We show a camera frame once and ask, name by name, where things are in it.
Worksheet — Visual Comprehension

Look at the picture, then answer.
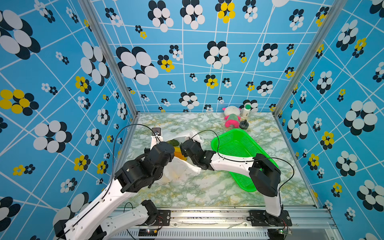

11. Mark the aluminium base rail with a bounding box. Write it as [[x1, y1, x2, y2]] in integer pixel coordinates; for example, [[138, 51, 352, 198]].
[[113, 206, 342, 240]]

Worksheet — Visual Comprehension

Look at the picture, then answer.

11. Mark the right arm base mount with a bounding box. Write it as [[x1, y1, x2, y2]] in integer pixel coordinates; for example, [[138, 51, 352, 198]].
[[246, 210, 293, 227]]

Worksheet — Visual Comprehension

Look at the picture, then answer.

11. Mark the pink white plush toy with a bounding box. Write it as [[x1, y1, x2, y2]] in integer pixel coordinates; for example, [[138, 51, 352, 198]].
[[223, 106, 241, 129]]

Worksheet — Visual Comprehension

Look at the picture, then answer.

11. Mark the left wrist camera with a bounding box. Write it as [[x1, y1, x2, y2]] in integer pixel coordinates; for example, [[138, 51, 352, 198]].
[[152, 127, 162, 137]]

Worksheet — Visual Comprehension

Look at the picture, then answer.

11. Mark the white bottle green cap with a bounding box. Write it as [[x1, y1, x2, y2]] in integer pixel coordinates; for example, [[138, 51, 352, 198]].
[[242, 104, 251, 119]]

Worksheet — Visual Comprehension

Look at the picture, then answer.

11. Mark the green plastic basket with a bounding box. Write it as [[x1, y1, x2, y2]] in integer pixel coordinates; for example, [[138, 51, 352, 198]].
[[211, 129, 269, 192]]

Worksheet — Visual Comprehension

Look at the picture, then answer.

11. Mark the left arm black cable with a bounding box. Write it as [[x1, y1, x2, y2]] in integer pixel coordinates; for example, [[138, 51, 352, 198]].
[[53, 123, 161, 240]]

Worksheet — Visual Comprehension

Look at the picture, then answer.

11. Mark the right aluminium frame post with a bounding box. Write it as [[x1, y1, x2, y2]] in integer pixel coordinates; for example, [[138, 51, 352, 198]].
[[273, 0, 347, 119]]

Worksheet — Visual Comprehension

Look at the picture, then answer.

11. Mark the left aluminium frame post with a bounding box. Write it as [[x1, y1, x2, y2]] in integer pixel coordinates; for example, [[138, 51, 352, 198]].
[[79, 0, 138, 120]]

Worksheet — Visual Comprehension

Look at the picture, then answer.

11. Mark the white plastic bag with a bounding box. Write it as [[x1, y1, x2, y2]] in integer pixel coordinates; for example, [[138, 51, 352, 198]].
[[156, 130, 204, 185]]

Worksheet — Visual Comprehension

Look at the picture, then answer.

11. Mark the yellow fruit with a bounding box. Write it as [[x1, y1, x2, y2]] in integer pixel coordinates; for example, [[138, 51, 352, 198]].
[[174, 146, 187, 161]]

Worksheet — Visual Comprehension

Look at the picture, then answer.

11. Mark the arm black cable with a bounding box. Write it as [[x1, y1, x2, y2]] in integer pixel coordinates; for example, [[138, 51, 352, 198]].
[[53, 123, 161, 240], [191, 129, 296, 208]]

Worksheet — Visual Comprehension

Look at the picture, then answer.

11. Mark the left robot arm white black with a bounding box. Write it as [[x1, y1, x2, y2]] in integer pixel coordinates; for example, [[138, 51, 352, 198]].
[[54, 142, 175, 240]]

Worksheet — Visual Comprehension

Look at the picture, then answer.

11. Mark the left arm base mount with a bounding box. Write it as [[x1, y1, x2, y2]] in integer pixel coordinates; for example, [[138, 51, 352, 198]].
[[140, 210, 171, 227]]

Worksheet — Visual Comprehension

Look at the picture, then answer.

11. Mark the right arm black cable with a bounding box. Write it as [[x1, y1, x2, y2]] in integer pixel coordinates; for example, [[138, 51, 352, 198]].
[[191, 129, 296, 208]]

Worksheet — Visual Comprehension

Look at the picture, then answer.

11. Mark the aluminium frame post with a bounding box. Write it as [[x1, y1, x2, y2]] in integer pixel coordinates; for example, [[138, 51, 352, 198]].
[[273, 0, 347, 119], [79, 0, 138, 120]]

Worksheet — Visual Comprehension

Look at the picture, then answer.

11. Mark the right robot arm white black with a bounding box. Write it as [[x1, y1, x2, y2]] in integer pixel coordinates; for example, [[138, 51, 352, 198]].
[[180, 139, 283, 218]]

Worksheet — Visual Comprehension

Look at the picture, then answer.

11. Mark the green fruit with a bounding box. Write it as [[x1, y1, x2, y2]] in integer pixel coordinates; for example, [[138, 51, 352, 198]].
[[167, 139, 180, 147]]

